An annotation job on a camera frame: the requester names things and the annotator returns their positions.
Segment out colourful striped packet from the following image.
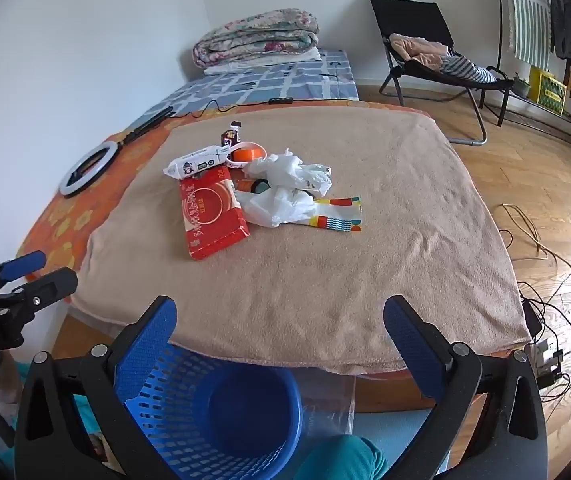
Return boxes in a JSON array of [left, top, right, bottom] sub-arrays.
[[298, 196, 363, 234]]

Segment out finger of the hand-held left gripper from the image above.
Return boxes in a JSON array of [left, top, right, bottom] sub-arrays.
[[0, 267, 79, 322], [0, 251, 47, 301]]

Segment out black clothes rack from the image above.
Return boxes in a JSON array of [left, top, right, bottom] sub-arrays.
[[485, 0, 571, 161]]

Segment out blue checkered mattress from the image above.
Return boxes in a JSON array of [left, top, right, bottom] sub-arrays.
[[130, 49, 361, 131]]

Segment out white wipes packet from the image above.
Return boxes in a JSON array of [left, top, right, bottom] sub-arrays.
[[162, 144, 230, 180]]

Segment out black folding chair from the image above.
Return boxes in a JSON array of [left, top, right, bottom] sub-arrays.
[[368, 0, 515, 147]]

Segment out person's teal trousers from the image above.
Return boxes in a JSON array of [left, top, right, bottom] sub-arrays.
[[288, 434, 389, 480]]

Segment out black cable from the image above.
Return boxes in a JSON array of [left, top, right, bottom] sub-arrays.
[[173, 100, 271, 118]]

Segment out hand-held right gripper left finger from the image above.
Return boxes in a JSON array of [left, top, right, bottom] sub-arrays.
[[14, 296, 179, 480]]

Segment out beige fleece blanket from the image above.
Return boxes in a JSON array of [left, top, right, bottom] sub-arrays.
[[70, 107, 533, 376]]

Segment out blue plastic basket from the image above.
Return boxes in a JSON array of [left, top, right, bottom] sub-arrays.
[[73, 345, 303, 480]]

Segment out white power strip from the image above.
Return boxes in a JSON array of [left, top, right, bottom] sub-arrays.
[[530, 337, 566, 376]]

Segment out green striped cloth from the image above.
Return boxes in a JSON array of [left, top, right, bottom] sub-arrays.
[[505, 0, 559, 68]]

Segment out black power adapter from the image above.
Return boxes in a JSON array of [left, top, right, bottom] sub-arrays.
[[521, 297, 542, 336]]

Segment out white plastic bag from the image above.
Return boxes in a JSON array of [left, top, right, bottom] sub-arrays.
[[236, 185, 319, 228], [243, 149, 333, 198]]

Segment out brown snack wrapper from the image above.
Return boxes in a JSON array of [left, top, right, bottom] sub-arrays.
[[220, 121, 243, 150]]

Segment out black ring light stand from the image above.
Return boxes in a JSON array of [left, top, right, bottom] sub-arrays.
[[120, 105, 176, 146]]

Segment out tan floor cable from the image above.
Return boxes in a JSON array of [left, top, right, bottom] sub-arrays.
[[503, 203, 561, 261]]

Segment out folded floral quilt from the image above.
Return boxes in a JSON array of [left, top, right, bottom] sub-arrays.
[[193, 8, 320, 70]]

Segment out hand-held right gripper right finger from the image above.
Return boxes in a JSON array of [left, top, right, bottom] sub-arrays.
[[383, 295, 549, 480]]

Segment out yellow crate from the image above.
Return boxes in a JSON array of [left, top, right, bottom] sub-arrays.
[[529, 66, 567, 115]]

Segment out black floor cables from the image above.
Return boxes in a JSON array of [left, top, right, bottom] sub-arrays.
[[498, 230, 571, 403]]

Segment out clear plastic sheet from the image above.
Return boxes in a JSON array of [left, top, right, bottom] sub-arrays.
[[295, 375, 356, 436]]

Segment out red box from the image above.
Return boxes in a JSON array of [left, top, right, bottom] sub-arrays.
[[179, 166, 250, 261]]

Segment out pink cloth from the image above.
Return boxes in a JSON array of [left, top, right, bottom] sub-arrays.
[[389, 33, 450, 72]]

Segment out orange floral blanket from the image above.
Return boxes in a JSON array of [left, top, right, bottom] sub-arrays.
[[16, 100, 436, 306]]

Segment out white ring light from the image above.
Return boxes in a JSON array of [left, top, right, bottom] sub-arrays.
[[60, 141, 119, 198]]

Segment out folded white sheet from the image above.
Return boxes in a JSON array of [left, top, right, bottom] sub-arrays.
[[203, 49, 323, 76]]

